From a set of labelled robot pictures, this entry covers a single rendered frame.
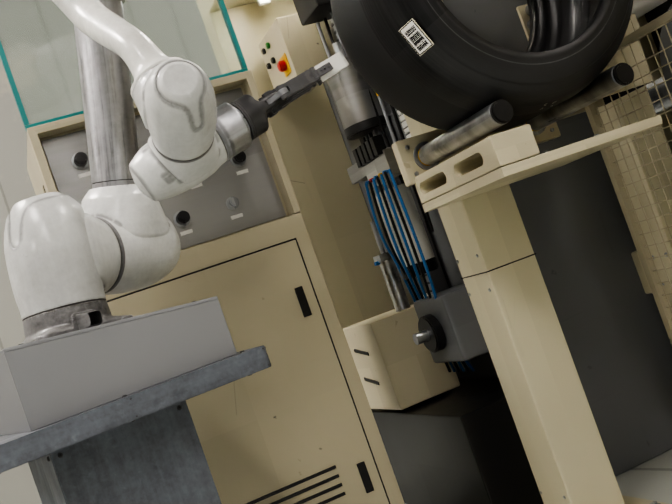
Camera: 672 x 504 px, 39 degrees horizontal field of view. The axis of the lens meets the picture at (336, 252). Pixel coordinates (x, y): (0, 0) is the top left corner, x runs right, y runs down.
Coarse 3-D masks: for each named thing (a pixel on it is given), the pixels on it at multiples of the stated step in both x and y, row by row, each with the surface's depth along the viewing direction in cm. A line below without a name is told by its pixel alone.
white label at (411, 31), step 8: (408, 24) 166; (416, 24) 165; (400, 32) 168; (408, 32) 167; (416, 32) 166; (424, 32) 165; (408, 40) 168; (416, 40) 167; (424, 40) 166; (416, 48) 168; (424, 48) 167
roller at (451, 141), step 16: (480, 112) 173; (496, 112) 169; (512, 112) 170; (464, 128) 179; (480, 128) 174; (496, 128) 173; (432, 144) 193; (448, 144) 187; (464, 144) 184; (432, 160) 197
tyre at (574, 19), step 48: (336, 0) 184; (384, 0) 168; (432, 0) 167; (528, 0) 209; (576, 0) 204; (624, 0) 180; (384, 48) 174; (432, 48) 168; (480, 48) 168; (528, 48) 207; (576, 48) 175; (384, 96) 187; (432, 96) 177; (480, 96) 172; (528, 96) 174
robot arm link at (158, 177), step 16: (144, 160) 155; (160, 160) 154; (176, 160) 152; (192, 160) 153; (208, 160) 156; (224, 160) 162; (144, 176) 155; (160, 176) 155; (176, 176) 155; (192, 176) 157; (208, 176) 161; (144, 192) 158; (160, 192) 156; (176, 192) 158
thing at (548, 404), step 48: (480, 240) 206; (528, 240) 210; (480, 288) 210; (528, 288) 208; (528, 336) 206; (528, 384) 205; (576, 384) 208; (528, 432) 211; (576, 432) 206; (576, 480) 205
